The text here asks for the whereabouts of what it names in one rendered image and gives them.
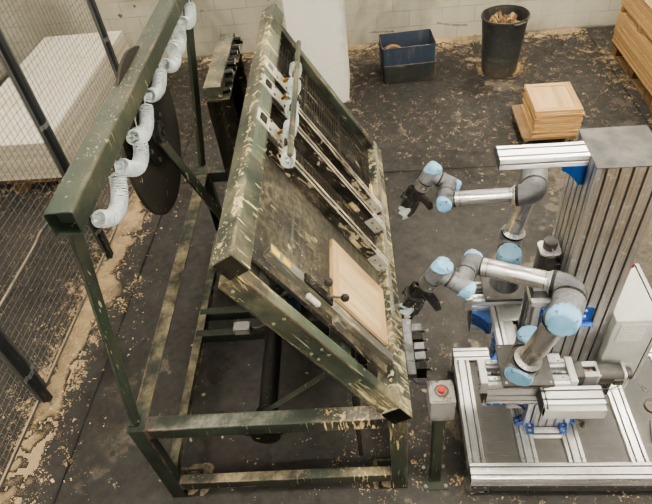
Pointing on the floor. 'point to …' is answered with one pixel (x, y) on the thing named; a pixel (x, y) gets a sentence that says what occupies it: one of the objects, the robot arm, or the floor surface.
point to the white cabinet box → (322, 38)
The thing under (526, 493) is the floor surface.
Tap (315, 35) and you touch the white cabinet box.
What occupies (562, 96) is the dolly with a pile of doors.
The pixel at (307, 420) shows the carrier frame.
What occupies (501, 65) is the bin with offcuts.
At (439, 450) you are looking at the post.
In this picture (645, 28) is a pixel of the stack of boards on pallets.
